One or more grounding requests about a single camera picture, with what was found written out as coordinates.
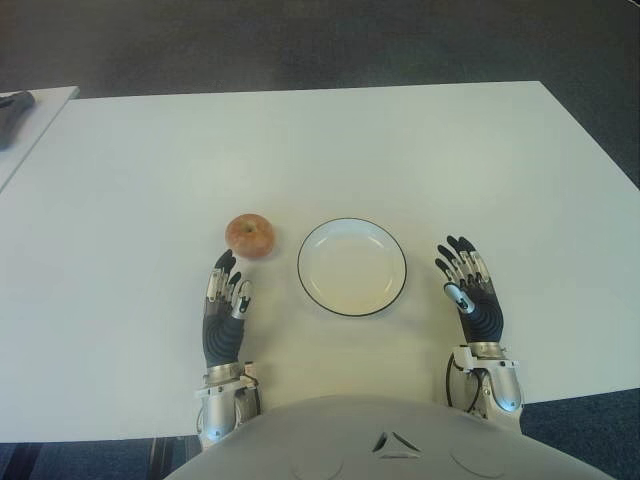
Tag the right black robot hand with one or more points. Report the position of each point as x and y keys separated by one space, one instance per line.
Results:
x=486 y=317

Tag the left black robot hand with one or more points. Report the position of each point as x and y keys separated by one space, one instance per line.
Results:
x=220 y=335

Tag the red yellow apple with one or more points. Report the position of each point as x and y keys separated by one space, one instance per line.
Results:
x=250 y=237

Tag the white plate with black rim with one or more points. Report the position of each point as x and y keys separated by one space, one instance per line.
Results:
x=352 y=272

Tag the grey robot torso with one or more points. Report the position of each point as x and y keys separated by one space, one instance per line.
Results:
x=370 y=445

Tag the black object on side table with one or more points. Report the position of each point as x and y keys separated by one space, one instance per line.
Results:
x=11 y=117

